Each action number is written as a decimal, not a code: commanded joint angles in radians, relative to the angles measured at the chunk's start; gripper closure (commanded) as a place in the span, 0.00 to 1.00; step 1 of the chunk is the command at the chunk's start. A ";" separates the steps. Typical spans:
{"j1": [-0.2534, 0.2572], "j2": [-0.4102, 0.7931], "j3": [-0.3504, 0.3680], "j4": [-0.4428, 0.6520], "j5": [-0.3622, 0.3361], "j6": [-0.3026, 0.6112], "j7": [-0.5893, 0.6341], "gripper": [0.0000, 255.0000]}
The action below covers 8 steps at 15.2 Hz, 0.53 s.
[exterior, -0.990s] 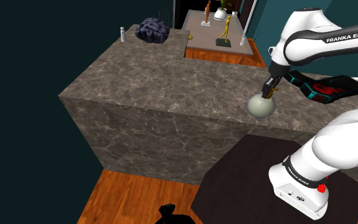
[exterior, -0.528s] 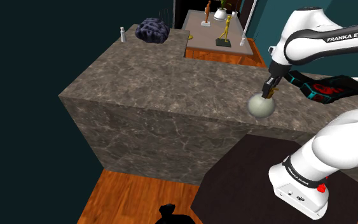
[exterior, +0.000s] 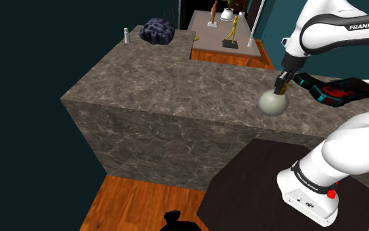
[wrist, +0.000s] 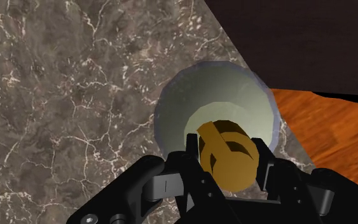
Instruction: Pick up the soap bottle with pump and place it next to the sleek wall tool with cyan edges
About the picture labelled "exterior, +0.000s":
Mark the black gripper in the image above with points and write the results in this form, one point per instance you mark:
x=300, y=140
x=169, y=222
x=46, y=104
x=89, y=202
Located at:
x=293, y=64

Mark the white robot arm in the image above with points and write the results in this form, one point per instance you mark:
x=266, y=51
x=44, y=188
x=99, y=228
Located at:
x=353, y=150

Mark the pale round vase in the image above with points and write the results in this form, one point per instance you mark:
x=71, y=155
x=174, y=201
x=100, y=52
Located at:
x=272, y=104

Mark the black box red cyan print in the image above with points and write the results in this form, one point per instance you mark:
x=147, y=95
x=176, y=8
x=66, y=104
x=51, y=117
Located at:
x=356, y=88

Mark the grey top table with figures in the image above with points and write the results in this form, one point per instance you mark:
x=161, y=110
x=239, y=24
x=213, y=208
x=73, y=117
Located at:
x=208, y=40

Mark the dark robot stand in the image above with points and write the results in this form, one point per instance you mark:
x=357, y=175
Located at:
x=245, y=188

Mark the dark blue coral sculpture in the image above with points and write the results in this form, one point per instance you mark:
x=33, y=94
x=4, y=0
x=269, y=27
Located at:
x=157, y=32

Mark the small silver bottle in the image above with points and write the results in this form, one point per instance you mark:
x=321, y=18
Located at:
x=127, y=36

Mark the black object on floor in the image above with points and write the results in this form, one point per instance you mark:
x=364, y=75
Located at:
x=177, y=222

